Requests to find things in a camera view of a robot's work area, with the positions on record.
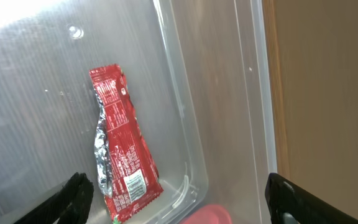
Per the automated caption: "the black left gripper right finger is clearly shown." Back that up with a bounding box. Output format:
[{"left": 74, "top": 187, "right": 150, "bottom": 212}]
[{"left": 265, "top": 173, "right": 358, "bottom": 224}]

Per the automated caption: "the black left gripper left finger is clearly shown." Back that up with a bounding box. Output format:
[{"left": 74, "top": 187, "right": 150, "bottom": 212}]
[{"left": 15, "top": 172, "right": 94, "bottom": 224}]

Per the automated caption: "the red ketchup sachet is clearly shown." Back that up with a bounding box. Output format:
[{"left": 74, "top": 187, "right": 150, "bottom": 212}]
[{"left": 89, "top": 64, "right": 163, "bottom": 223}]

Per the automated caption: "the red plastic tray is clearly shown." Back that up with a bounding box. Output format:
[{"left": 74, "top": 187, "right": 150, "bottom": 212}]
[{"left": 180, "top": 204, "right": 232, "bottom": 224}]

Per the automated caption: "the clear plastic storage box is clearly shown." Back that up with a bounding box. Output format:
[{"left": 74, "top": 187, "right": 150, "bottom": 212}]
[{"left": 0, "top": 0, "right": 275, "bottom": 223}]

